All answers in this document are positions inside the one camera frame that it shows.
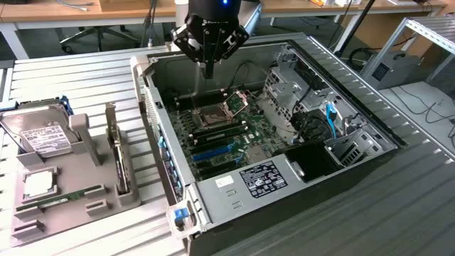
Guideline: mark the green RAM stick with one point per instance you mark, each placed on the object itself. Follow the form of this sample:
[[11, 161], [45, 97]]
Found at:
[[60, 198]]

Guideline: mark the black expansion slot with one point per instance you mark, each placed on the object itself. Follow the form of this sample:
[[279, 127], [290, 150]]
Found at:
[[207, 147], [216, 174], [214, 166]]

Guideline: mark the blue expansion slot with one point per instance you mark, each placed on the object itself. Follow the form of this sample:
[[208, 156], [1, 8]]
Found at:
[[211, 154]]

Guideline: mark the black slanted pole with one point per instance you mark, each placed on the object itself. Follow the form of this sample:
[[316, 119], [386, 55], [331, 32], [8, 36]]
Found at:
[[355, 25]]

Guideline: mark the grey chipset heat sink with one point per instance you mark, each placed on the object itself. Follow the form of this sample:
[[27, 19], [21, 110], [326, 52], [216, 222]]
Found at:
[[256, 155]]

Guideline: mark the silver disk bay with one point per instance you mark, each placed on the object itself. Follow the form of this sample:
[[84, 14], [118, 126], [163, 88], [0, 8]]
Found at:
[[350, 150]]

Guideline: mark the wooden desk with white frame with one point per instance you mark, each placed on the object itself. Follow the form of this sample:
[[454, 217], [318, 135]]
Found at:
[[53, 13], [402, 8]]

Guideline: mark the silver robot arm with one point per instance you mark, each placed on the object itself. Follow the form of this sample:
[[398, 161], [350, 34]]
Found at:
[[252, 18]]

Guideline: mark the green motherboard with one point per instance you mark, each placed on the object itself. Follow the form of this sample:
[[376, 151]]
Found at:
[[255, 128]]

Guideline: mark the grey parts rack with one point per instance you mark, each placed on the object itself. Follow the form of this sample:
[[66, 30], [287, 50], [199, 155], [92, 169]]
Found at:
[[78, 181]]

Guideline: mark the metal socket cover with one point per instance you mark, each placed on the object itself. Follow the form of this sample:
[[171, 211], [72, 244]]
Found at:
[[238, 102]]

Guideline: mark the silver hard disk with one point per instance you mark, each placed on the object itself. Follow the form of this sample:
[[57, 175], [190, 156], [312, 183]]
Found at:
[[35, 128]]

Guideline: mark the blue plastic disk carrier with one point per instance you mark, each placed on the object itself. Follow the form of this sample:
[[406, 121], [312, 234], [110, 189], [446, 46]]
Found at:
[[66, 105]]

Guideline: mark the graphics card with metal bracket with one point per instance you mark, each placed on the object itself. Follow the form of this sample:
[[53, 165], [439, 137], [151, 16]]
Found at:
[[119, 160]]

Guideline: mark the open black PC case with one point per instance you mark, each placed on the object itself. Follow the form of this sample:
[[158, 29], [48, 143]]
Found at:
[[302, 210]]

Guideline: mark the black plastic shroud box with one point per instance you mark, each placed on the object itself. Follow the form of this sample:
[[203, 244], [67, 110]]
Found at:
[[312, 161]]

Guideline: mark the silver perforated drive cage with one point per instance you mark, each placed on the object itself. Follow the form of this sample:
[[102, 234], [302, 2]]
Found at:
[[280, 106]]

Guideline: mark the aluminium profile frame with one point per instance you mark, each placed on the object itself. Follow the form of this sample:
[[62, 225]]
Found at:
[[431, 30]]

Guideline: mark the dark RAM stick with label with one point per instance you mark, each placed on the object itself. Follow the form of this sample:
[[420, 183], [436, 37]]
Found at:
[[216, 134]]

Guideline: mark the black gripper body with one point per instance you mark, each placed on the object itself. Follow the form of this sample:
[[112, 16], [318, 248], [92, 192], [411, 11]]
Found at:
[[214, 13]]

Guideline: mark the brown cardboard box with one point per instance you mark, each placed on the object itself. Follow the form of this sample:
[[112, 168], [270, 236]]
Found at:
[[120, 5]]

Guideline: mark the CPU socket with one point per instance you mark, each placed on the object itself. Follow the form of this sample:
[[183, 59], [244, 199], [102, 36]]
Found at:
[[214, 120]]

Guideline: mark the silver CPU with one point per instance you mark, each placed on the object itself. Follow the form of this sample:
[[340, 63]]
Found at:
[[39, 185]]

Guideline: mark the office chair base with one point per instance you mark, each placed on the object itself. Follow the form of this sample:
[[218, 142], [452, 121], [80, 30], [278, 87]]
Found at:
[[100, 32]]

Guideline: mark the blue case latch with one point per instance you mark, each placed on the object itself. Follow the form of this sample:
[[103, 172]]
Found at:
[[180, 214]]

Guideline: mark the silver power supply unit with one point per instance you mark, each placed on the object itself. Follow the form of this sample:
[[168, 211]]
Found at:
[[227, 205]]

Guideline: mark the grey computer tower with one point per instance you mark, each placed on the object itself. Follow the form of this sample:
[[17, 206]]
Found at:
[[402, 66]]

